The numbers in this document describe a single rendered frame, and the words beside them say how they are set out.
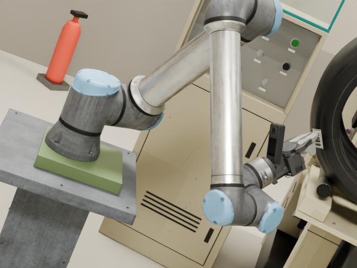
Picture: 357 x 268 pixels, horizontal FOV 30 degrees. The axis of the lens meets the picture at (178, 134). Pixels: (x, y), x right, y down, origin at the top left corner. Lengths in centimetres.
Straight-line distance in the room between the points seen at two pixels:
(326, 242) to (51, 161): 108
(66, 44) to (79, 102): 249
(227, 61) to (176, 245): 145
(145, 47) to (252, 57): 229
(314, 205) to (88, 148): 75
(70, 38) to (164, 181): 189
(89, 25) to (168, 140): 223
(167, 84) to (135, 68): 295
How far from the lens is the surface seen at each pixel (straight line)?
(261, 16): 191
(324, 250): 259
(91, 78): 216
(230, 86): 177
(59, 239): 231
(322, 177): 218
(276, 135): 196
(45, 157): 215
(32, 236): 231
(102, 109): 218
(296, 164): 201
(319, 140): 208
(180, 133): 291
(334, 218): 225
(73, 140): 219
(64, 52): 466
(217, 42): 181
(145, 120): 228
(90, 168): 218
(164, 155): 295
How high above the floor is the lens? 154
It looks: 18 degrees down
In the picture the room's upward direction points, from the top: 24 degrees clockwise
